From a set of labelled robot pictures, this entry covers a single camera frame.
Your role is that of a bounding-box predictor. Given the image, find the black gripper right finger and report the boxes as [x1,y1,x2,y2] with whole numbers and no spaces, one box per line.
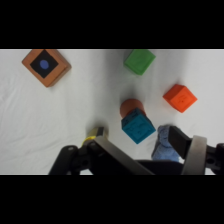
[167,125,224,176]

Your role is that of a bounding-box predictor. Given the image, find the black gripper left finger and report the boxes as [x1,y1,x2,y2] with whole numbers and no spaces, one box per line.
[48,135,156,176]

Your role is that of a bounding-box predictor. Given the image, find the blue cube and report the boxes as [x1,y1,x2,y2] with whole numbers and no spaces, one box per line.
[120,107,157,145]

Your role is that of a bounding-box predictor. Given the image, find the orange cube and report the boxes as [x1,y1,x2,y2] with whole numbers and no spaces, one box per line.
[162,83,198,114]

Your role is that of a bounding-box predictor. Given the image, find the green cube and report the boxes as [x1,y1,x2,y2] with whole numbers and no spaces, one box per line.
[123,49,157,76]

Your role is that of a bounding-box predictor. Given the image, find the wooden block with black top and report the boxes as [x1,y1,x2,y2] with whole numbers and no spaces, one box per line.
[21,49,73,88]

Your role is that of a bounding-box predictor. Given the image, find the blue toy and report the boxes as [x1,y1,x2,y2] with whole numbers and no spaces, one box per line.
[151,124,181,163]

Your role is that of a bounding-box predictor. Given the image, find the orange cup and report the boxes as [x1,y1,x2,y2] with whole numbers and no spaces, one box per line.
[119,98,146,118]

